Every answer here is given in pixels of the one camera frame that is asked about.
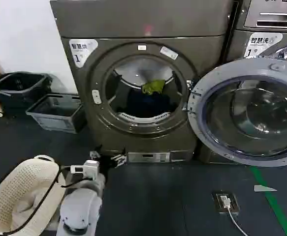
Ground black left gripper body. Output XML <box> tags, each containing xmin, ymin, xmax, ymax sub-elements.
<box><xmin>97</xmin><ymin>153</ymin><xmax>114</xmax><ymax>173</ymax></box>

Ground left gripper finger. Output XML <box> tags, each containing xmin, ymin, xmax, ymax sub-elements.
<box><xmin>110</xmin><ymin>153</ymin><xmax>128</xmax><ymax>169</ymax></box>
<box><xmin>89</xmin><ymin>145</ymin><xmax>102</xmax><ymax>161</ymax></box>

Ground grey plastic crate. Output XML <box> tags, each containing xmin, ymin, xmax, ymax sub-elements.
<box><xmin>25</xmin><ymin>93</ymin><xmax>88</xmax><ymax>134</ymax></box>

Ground dark blue clothes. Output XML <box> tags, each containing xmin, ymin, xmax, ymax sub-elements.
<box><xmin>114</xmin><ymin>89</ymin><xmax>174</xmax><ymax>119</ymax></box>

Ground cream perforated laundry basket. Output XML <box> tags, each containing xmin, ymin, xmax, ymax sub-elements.
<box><xmin>0</xmin><ymin>154</ymin><xmax>68</xmax><ymax>236</ymax></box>

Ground green garment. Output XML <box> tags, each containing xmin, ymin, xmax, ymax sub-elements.
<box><xmin>141</xmin><ymin>79</ymin><xmax>166</xmax><ymax>95</ymax></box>

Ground pale cloth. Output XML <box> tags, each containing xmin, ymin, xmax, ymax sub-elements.
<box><xmin>9</xmin><ymin>191</ymin><xmax>51</xmax><ymax>222</ymax></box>

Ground black plastic bin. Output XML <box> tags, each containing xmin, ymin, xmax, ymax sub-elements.
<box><xmin>0</xmin><ymin>71</ymin><xmax>53</xmax><ymax>117</ymax></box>

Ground metal floor socket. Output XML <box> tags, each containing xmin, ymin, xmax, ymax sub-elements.
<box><xmin>212</xmin><ymin>190</ymin><xmax>240</xmax><ymax>213</ymax></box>

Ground grey front-load dryer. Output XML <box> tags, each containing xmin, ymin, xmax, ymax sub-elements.
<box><xmin>50</xmin><ymin>0</ymin><xmax>240</xmax><ymax>163</ymax></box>

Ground round glass dryer door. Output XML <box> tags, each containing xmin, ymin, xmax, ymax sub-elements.
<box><xmin>187</xmin><ymin>58</ymin><xmax>287</xmax><ymax>168</ymax></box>

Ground grey tape scrap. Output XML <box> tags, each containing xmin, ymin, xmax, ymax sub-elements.
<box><xmin>254</xmin><ymin>184</ymin><xmax>278</xmax><ymax>193</ymax></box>

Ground green floor tape line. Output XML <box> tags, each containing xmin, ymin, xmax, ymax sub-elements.
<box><xmin>250</xmin><ymin>165</ymin><xmax>287</xmax><ymax>236</ymax></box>

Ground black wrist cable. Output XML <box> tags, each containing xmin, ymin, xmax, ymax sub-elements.
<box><xmin>0</xmin><ymin>164</ymin><xmax>85</xmax><ymax>235</ymax></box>

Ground white plug with cable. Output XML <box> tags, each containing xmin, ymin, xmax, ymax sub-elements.
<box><xmin>220</xmin><ymin>195</ymin><xmax>248</xmax><ymax>236</ymax></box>

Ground grey machine with drawer handle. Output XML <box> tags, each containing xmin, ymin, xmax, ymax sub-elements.
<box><xmin>199</xmin><ymin>0</ymin><xmax>287</xmax><ymax>165</ymax></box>

